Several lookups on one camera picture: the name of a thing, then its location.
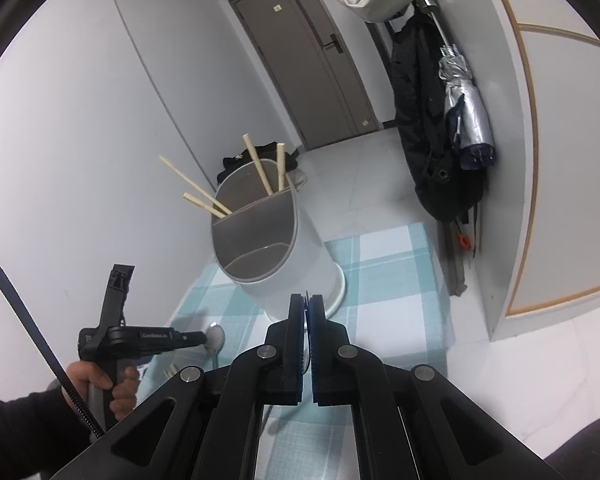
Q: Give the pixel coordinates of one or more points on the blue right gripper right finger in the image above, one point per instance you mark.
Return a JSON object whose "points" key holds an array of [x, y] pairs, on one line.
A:
{"points": [[320, 351]]}

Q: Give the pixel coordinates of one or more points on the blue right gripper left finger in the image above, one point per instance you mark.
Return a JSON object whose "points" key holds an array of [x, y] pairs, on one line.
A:
{"points": [[293, 355]]}

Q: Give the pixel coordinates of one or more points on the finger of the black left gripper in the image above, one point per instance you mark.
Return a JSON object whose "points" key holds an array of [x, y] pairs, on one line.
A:
{"points": [[182, 340]]}

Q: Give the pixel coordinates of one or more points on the silver spoon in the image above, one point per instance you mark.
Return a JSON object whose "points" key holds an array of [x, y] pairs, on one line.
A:
{"points": [[215, 343]]}

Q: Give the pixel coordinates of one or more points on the bamboo chopstick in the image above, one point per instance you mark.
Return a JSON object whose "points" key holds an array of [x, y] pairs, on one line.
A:
{"points": [[257, 163], [199, 203], [281, 166], [171, 371], [211, 199]]}

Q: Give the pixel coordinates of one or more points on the person's left hand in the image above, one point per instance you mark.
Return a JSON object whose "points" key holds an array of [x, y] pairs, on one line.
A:
{"points": [[83, 375]]}

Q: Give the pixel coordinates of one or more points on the white utensil holder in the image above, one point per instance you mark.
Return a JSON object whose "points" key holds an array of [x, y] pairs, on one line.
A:
{"points": [[269, 247]]}

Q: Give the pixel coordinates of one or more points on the black hanging jacket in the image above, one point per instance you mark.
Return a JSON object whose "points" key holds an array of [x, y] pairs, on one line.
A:
{"points": [[446, 191]]}

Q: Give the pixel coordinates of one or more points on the silver folded umbrella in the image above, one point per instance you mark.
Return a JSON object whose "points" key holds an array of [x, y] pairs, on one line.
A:
{"points": [[465, 114]]}

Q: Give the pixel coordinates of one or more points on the grey entrance door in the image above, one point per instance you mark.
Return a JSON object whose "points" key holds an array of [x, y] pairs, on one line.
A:
{"points": [[311, 68]]}

